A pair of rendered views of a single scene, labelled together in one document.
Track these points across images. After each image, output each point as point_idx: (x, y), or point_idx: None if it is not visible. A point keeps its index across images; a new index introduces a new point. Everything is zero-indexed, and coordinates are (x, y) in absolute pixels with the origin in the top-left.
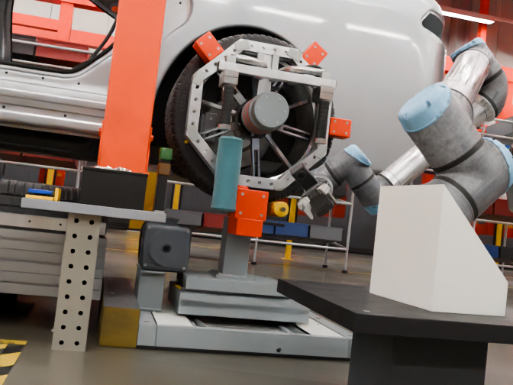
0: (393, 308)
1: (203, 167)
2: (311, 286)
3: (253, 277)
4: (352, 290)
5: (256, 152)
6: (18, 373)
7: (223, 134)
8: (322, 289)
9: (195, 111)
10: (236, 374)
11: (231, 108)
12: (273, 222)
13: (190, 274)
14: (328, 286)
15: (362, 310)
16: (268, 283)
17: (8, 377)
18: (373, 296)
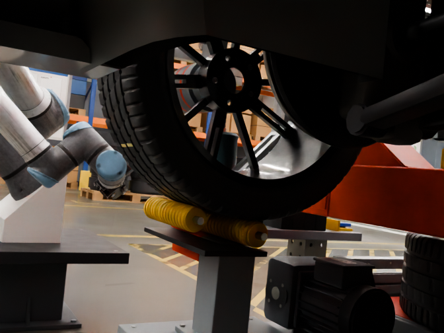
0: (62, 232)
1: None
2: (104, 244)
3: (179, 325)
4: (73, 244)
5: (215, 130)
6: (267, 321)
7: (259, 118)
8: (96, 243)
9: (279, 106)
10: None
11: None
12: (160, 227)
13: (263, 325)
14: (88, 247)
15: (82, 230)
16: (152, 326)
17: (266, 318)
18: (61, 240)
